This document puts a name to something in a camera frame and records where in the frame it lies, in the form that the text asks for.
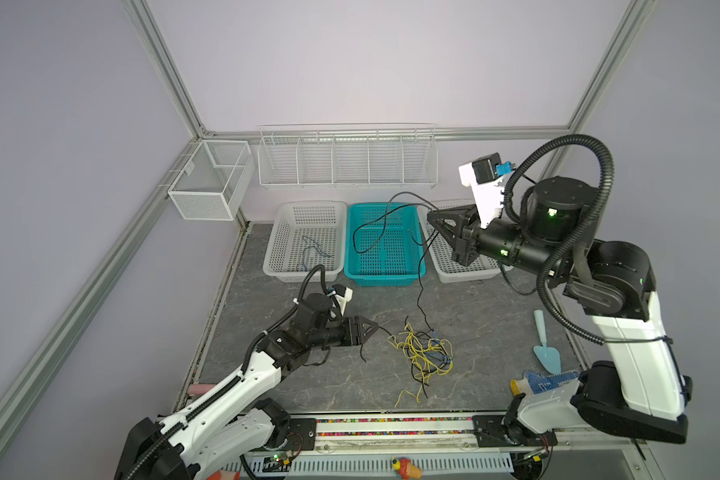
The white wire wall rack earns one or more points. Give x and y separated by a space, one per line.
348 155

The white mesh wall box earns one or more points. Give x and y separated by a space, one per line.
212 182

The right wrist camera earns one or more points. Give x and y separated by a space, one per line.
485 177

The aluminium frame post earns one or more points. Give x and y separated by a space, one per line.
615 53

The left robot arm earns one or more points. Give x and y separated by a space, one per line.
234 417

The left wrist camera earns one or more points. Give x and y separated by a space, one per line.
341 295

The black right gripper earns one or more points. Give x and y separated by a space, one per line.
466 241

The pink object at edge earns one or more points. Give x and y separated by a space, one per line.
197 390

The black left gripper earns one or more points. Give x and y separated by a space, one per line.
352 334

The teal plastic basket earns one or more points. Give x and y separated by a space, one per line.
384 243

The white plastic basket left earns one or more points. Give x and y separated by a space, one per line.
304 235

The white plastic basket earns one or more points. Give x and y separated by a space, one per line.
304 235
449 271

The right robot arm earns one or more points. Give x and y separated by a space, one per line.
601 291

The white plastic basket right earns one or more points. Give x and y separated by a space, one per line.
449 271

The light blue scoop tool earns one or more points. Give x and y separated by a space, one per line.
549 357

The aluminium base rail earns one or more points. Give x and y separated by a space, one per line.
357 447

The blue white patterned cloth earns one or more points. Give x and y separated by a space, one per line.
532 383

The red yellow toy figure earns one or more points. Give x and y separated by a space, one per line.
406 469

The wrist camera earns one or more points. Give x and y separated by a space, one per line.
485 177
341 295

